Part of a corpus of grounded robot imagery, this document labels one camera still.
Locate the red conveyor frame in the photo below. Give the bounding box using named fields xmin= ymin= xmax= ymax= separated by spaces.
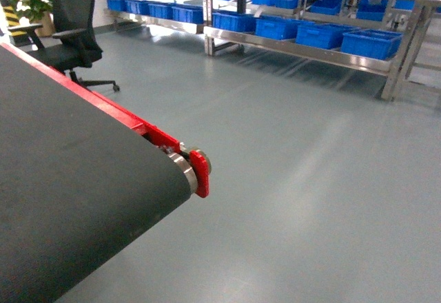
xmin=1 ymin=43 xmax=211 ymax=198

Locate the stainless steel shelf rack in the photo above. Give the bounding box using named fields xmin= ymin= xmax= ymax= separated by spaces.
xmin=110 ymin=0 xmax=440 ymax=101

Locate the blue empty target bin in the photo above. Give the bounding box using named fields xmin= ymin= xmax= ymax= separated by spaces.
xmin=296 ymin=23 xmax=360 ymax=50

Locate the blue bin with red bags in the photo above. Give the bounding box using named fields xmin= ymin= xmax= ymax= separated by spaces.
xmin=340 ymin=30 xmax=402 ymax=60

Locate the black office chair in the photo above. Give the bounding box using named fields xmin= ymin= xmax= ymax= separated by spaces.
xmin=8 ymin=0 xmax=120 ymax=92

